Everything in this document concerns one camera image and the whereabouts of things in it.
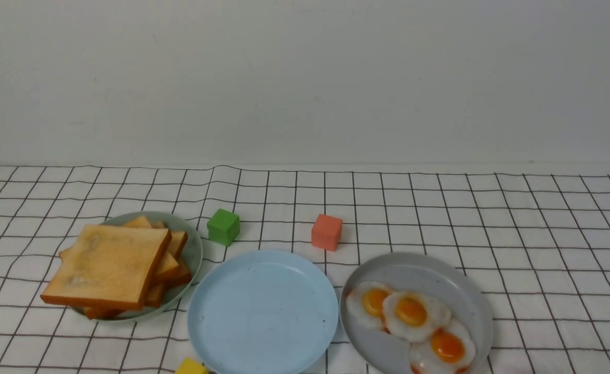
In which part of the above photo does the orange-red cube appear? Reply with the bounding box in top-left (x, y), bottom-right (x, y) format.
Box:
top-left (311, 215), bottom-right (343, 252)

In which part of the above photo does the pale green plate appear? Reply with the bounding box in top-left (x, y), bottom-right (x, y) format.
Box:
top-left (72, 211), bottom-right (203, 322)

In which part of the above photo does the light blue plate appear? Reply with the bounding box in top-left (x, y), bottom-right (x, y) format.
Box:
top-left (187, 249), bottom-right (339, 373)

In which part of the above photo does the toast slice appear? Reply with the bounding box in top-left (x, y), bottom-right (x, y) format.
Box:
top-left (83, 259), bottom-right (192, 319)
top-left (41, 225), bottom-right (171, 311)
top-left (52, 248), bottom-right (178, 287)
top-left (122, 216), bottom-right (188, 260)

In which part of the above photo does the grey plate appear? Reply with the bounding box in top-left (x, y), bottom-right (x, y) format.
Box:
top-left (340, 253), bottom-right (494, 373)

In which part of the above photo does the white checkered tablecloth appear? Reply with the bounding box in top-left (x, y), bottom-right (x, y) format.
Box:
top-left (0, 166), bottom-right (610, 373)

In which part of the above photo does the yellow cube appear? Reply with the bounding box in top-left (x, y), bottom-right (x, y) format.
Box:
top-left (174, 357), bottom-right (209, 374)

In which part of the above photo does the green cube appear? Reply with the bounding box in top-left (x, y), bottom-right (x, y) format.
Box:
top-left (207, 208), bottom-right (240, 247)

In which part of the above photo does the fried egg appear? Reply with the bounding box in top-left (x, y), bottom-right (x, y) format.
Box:
top-left (345, 281), bottom-right (395, 332)
top-left (382, 291), bottom-right (452, 343)
top-left (409, 318), bottom-right (476, 373)

